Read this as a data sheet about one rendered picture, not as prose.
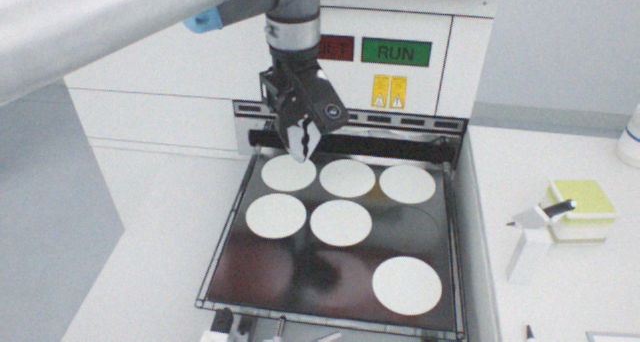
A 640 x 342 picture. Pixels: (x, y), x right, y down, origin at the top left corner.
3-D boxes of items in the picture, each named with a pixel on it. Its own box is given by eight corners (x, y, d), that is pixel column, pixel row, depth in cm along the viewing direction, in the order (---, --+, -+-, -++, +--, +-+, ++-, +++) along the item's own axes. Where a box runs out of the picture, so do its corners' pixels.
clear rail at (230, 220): (256, 146, 92) (255, 141, 91) (263, 147, 92) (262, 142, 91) (193, 310, 64) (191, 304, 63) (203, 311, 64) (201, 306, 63)
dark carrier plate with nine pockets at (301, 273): (262, 149, 90) (262, 146, 90) (440, 165, 87) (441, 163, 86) (207, 300, 65) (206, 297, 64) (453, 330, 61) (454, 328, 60)
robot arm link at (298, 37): (331, 16, 61) (277, 30, 58) (330, 47, 64) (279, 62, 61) (302, -2, 66) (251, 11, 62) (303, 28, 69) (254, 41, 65)
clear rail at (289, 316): (196, 301, 65) (195, 296, 64) (464, 335, 61) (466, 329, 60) (193, 310, 64) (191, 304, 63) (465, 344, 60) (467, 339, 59)
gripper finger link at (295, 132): (288, 147, 80) (285, 102, 74) (306, 166, 77) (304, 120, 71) (272, 153, 79) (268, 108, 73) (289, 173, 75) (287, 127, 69)
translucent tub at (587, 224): (533, 210, 68) (548, 177, 64) (580, 209, 68) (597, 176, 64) (552, 249, 62) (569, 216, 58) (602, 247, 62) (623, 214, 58)
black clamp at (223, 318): (219, 316, 64) (216, 306, 62) (234, 318, 64) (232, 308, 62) (211, 338, 61) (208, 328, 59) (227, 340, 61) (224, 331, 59)
